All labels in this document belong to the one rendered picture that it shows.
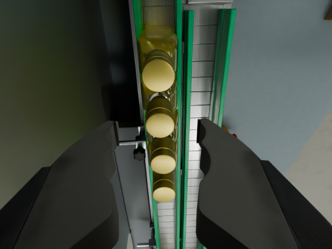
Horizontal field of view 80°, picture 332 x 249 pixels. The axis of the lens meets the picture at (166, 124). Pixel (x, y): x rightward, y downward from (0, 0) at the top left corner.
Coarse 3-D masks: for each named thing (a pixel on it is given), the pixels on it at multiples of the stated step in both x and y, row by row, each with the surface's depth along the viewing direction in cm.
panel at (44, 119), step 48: (0, 0) 15; (48, 0) 22; (0, 48) 15; (48, 48) 22; (0, 96) 15; (48, 96) 21; (96, 96) 37; (0, 144) 15; (48, 144) 21; (0, 192) 15
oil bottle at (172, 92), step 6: (144, 84) 29; (174, 84) 29; (144, 90) 29; (150, 90) 28; (168, 90) 28; (174, 90) 29; (144, 96) 29; (150, 96) 29; (168, 96) 29; (174, 96) 29; (144, 102) 30; (174, 102) 30; (144, 108) 30; (174, 108) 30
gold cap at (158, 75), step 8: (152, 56) 21; (160, 56) 21; (168, 56) 23; (144, 64) 20; (152, 64) 19; (160, 64) 19; (168, 64) 20; (144, 72) 20; (152, 72) 20; (160, 72) 20; (168, 72) 20; (144, 80) 20; (152, 80) 20; (160, 80) 20; (168, 80) 20; (152, 88) 21; (160, 88) 21
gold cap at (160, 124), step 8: (152, 104) 25; (160, 104) 24; (168, 104) 25; (152, 112) 23; (160, 112) 22; (168, 112) 23; (152, 120) 23; (160, 120) 23; (168, 120) 23; (152, 128) 23; (160, 128) 23; (168, 128) 23; (160, 136) 24
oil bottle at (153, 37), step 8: (144, 32) 30; (152, 32) 30; (160, 32) 30; (168, 32) 30; (144, 40) 26; (152, 40) 26; (160, 40) 26; (168, 40) 26; (176, 40) 27; (144, 48) 26; (152, 48) 25; (160, 48) 25; (168, 48) 26; (176, 48) 26; (144, 56) 26; (176, 56) 27; (176, 64) 27; (176, 72) 29
